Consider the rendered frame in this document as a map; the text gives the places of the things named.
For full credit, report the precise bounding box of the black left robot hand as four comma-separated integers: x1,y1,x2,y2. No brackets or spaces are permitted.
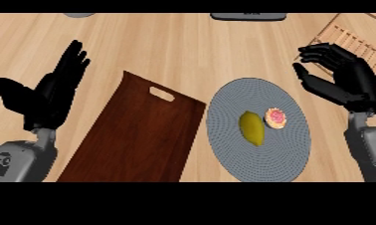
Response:
0,39,93,132

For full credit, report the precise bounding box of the grey round object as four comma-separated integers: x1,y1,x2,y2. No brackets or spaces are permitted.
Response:
64,13,98,19

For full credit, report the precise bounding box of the pale wooden tiered shelf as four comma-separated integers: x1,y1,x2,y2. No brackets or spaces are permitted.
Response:
292,13,376,78

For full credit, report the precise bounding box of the yellow lemon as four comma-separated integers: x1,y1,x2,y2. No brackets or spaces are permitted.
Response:
238,110,267,147

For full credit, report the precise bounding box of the grey oval placemat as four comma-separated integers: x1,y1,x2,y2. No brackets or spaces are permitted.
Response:
205,77,313,183

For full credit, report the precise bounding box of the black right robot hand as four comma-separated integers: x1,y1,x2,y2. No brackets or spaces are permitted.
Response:
291,43,376,113

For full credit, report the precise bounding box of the dark brown wooden cutting board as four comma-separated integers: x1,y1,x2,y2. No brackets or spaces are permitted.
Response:
56,70,208,183

